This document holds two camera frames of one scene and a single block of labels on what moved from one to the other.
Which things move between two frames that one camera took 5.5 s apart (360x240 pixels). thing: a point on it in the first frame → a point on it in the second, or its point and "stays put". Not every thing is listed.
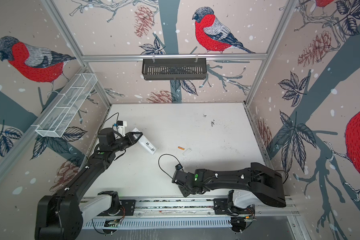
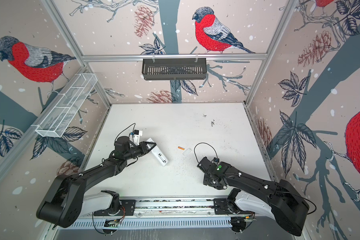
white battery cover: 187,152 stays put
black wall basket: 174,70 stays put
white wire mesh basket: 64,111 stays put
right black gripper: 184,191 → 205,180
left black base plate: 127,208 stays put
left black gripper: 130,138 → 143,146
